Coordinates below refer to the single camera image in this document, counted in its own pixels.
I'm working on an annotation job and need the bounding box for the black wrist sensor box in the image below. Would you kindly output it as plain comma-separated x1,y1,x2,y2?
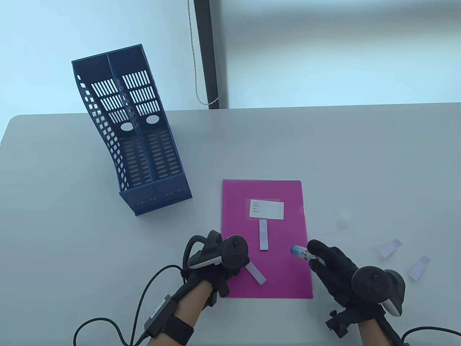
144,294,195,346

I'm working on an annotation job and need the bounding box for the white label card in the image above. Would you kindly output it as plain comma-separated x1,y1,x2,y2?
249,198,285,219

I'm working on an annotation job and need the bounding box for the pink L-shaped folder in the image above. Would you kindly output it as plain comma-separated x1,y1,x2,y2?
220,179,313,300

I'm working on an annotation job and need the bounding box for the black cable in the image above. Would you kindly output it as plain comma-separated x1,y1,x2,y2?
402,326,461,346
74,265,184,346

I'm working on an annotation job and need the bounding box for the person's right forearm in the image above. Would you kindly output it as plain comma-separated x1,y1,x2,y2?
355,314,400,346

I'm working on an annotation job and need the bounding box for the person's right hand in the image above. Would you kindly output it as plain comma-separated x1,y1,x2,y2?
306,239,388,316

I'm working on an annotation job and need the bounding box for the person's left hand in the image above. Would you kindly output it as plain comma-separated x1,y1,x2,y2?
179,262,253,299

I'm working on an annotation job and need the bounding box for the blue plastic file rack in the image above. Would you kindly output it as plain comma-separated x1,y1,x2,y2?
71,44,193,217

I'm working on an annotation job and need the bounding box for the white glue stick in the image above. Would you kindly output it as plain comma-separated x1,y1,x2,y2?
290,244,317,262

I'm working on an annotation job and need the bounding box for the black window frame post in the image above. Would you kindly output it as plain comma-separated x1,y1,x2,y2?
194,0,221,110

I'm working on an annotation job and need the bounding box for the black and white controller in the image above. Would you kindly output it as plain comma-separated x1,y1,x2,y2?
184,231,250,279
351,266,406,318

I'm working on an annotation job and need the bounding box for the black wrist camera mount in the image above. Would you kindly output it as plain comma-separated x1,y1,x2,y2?
202,279,231,310
326,308,357,338

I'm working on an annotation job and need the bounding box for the person's left forearm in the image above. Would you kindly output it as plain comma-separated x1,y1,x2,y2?
149,279,213,346

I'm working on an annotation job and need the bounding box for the white blind cord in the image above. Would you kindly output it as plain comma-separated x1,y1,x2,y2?
187,0,219,106

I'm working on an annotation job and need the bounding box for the pale purple sticky note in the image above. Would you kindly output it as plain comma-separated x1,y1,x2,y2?
375,239,403,258
259,219,269,251
407,255,431,281
246,262,267,285

